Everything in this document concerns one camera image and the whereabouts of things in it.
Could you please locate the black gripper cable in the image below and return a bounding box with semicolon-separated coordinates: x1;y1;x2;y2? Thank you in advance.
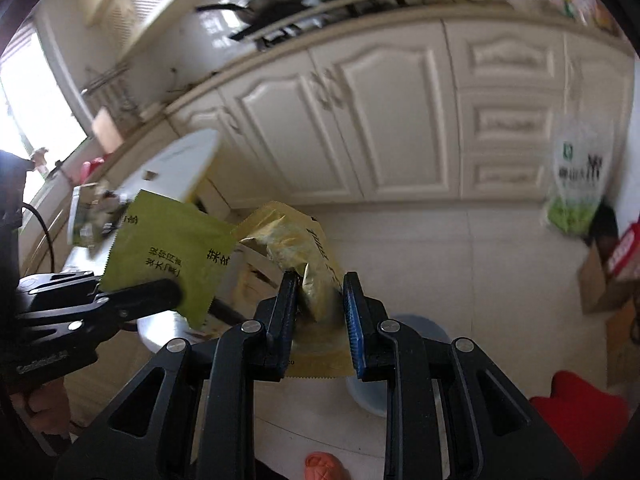
19;202;57;277

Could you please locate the white green snack wrapper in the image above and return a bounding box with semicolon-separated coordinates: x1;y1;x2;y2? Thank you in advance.
66;184;132;252

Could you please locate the kitchen window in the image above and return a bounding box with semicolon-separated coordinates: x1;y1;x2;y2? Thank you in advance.
0;30;89;162

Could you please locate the brown cardboard box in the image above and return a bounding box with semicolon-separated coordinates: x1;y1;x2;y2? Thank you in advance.
576;244;640;392

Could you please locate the black gas stove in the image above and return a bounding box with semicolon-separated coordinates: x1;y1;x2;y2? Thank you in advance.
227;0;407;52

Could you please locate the golden foil packet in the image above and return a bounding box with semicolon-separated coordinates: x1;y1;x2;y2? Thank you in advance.
231;201;352;379

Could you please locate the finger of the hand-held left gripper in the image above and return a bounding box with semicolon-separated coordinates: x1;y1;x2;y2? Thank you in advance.
97;310;148;335
94;279;184;322

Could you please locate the cream wall cabinet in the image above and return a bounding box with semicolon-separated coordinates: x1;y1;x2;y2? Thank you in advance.
84;0;177;52

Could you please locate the metal wall rack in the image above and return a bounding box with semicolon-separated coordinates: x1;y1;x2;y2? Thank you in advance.
81;62;139;117

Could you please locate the black wok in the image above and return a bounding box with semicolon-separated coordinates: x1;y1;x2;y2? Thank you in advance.
195;0;309;29

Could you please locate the orange slipper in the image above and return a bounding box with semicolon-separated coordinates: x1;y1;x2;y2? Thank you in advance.
304;452;352;480

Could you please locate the red white carton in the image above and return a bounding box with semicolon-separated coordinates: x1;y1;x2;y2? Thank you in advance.
606;222;640;282

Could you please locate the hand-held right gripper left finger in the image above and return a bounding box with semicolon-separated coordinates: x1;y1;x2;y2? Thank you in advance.
55;270;301;480

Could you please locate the round marble table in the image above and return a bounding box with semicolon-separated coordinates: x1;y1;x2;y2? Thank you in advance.
165;7;637;211

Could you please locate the white green plastic bag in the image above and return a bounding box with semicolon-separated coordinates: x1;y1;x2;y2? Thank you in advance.
541;114;617;237

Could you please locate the wooden cutting board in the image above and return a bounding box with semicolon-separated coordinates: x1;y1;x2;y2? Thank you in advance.
92;107;124;154

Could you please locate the yellow-green foil packet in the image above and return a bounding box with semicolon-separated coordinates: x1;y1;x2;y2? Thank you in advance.
97;189;242;332

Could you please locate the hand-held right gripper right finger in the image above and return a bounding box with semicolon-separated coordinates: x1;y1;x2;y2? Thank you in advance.
342;271;583;480

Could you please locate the red plastic basin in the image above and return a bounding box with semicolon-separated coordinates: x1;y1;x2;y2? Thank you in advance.
81;157;109;184

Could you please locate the person's left hand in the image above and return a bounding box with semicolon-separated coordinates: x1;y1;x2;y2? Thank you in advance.
9;376;72;457

